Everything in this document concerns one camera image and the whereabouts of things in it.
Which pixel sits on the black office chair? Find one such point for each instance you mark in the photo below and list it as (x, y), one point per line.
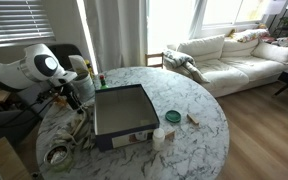
(69, 53)

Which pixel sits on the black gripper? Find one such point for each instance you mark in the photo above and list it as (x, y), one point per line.
(69, 91)

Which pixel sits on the green round lid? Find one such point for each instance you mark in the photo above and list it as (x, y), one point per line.
(173, 116)

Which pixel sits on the yellow bottle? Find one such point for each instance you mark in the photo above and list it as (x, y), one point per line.
(90, 70)

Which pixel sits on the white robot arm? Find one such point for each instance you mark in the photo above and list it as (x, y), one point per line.
(14, 73)

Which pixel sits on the grey padded seat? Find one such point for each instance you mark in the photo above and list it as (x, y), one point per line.
(25, 95)

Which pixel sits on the white paper card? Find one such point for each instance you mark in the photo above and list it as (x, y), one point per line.
(78, 63)

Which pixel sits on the grey white blanket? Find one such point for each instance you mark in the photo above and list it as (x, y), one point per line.
(180, 58)

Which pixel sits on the yellow plush toy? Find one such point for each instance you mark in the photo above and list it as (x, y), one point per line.
(231, 32)

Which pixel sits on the white sofa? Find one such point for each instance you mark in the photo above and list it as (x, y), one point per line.
(237, 71)

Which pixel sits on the white plastic bottle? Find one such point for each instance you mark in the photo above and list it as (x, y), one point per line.
(158, 140)

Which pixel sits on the black plant stand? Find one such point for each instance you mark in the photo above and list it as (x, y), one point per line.
(285, 21)

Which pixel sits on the grey chair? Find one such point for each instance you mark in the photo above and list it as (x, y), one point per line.
(7, 128)

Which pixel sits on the green bottle with red cap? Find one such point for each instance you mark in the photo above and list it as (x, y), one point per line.
(103, 85)

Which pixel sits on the white window blind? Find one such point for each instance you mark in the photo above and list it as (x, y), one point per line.
(17, 20)

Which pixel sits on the light wooden desk top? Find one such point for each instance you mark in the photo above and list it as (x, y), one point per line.
(4, 160)

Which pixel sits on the small wooden chair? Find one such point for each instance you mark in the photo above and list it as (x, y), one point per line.
(154, 55)

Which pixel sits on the white round canister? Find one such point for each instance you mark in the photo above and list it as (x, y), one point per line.
(85, 88)

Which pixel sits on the striped cream grey towel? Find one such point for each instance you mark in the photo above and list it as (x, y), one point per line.
(85, 130)

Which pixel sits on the dark blue cardboard box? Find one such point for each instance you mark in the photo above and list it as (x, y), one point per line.
(124, 110)

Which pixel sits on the white curtain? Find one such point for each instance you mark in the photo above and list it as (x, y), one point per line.
(117, 33)
(197, 20)

